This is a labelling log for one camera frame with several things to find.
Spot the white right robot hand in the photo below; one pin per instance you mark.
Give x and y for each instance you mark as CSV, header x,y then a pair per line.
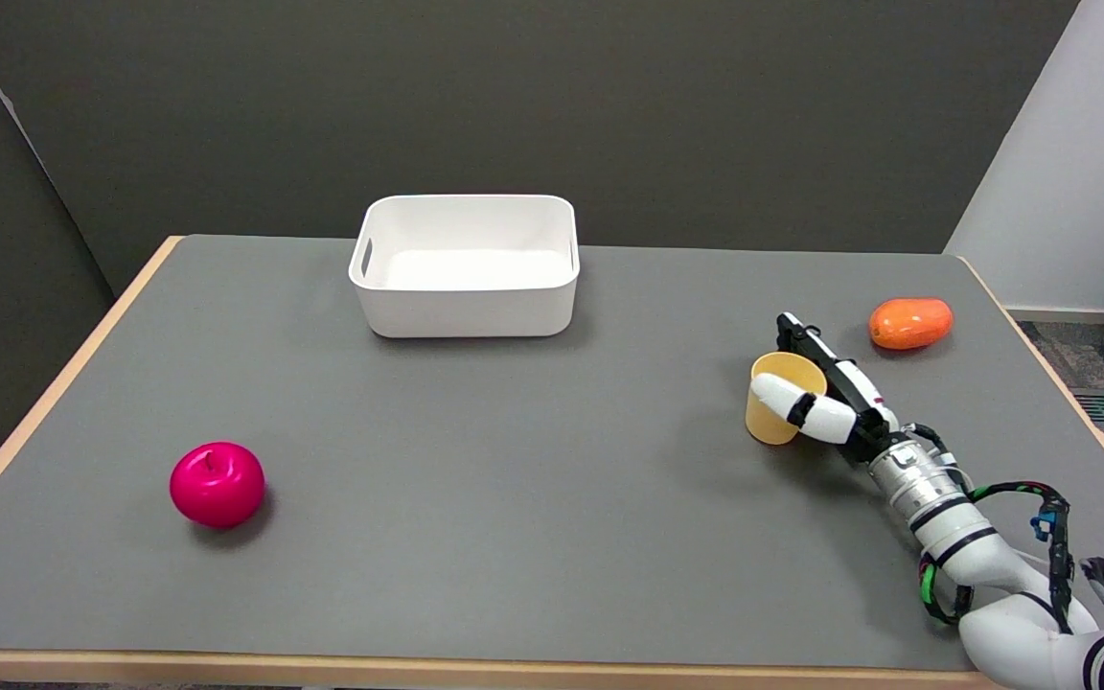
x,y
825,398

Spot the yellow plastic cup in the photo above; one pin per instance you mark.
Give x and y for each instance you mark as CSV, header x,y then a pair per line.
x,y
770,412

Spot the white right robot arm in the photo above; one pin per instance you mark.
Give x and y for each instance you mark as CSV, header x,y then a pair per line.
x,y
983,556

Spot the orange toy mango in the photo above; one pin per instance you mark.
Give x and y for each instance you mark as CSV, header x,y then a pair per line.
x,y
909,323

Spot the white plastic storage bin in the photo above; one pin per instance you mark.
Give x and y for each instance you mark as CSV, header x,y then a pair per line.
x,y
466,268

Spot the red toy apple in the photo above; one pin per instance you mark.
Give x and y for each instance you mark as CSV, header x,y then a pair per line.
x,y
217,484

